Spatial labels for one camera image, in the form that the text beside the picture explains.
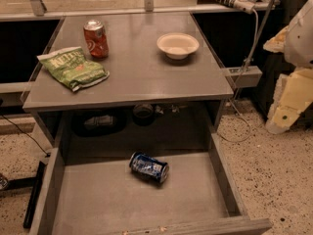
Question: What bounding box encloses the black cable on floor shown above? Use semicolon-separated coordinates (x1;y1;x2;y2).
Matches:
0;114;51;157

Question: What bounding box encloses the white cable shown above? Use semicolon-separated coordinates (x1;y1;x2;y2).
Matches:
217;8;260;144

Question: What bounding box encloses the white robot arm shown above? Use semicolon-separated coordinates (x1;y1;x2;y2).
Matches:
263;0;313;134

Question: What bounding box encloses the orange soda can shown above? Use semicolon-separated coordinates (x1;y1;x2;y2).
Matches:
83;20;109;59

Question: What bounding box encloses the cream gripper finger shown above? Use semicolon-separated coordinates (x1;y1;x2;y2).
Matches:
265;68;313;134
263;27;288;53

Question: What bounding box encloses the grey counter cabinet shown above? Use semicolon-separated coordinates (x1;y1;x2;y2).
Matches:
23;12;233;156

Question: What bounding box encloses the grey open top drawer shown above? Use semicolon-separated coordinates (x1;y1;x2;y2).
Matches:
29;134;271;235

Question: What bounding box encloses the black drawer rail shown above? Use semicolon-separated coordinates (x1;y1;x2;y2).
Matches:
22;162;46;229

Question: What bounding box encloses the grey metal bracket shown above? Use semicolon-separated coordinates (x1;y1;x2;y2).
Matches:
222;66;262;89

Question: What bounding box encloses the green chip bag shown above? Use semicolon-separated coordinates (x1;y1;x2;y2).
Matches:
37;47;110;92

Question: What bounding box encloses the white paper bowl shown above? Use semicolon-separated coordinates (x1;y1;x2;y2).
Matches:
156;33;200;60

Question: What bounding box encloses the blue pepsi can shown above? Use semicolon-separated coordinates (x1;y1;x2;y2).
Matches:
129;152;169;183

